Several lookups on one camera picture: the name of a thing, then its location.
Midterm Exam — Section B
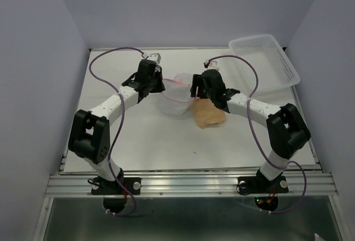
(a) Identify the white mesh laundry bag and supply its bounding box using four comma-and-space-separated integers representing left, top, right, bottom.
157, 73, 195, 116

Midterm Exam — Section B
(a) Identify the beige bra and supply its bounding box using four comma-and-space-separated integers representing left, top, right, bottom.
190, 99, 226, 129

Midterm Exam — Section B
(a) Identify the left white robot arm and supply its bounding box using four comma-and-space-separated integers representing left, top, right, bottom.
68, 55, 165, 193

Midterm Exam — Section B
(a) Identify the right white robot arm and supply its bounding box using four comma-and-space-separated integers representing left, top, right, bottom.
190, 69, 311, 191

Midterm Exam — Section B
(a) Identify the white plastic basket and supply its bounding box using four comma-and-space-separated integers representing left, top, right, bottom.
229, 34, 301, 95

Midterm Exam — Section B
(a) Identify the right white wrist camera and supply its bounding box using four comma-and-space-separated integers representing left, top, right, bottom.
204, 60, 220, 71

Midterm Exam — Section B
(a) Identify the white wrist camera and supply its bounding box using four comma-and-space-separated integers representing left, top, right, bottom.
204, 60, 220, 71
145, 53, 161, 65

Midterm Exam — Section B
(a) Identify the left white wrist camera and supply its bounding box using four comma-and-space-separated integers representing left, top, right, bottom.
145, 53, 161, 65

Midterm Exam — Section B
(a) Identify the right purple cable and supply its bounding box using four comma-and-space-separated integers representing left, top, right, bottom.
204, 55, 307, 216

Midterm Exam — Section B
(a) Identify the purple cable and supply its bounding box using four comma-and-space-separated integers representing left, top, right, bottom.
204, 55, 307, 216
89, 47, 148, 217

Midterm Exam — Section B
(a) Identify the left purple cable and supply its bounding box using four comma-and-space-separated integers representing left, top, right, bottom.
89, 47, 148, 217

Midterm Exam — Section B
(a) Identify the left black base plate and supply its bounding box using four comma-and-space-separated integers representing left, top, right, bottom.
88, 177, 141, 196

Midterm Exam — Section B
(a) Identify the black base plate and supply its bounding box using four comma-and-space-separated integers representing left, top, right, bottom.
88, 177, 141, 196
236, 176, 289, 195

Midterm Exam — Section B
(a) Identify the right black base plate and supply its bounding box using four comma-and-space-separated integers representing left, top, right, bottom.
236, 176, 289, 195

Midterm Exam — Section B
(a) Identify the aluminium mounting rail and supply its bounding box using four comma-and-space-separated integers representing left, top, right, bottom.
45, 167, 338, 198

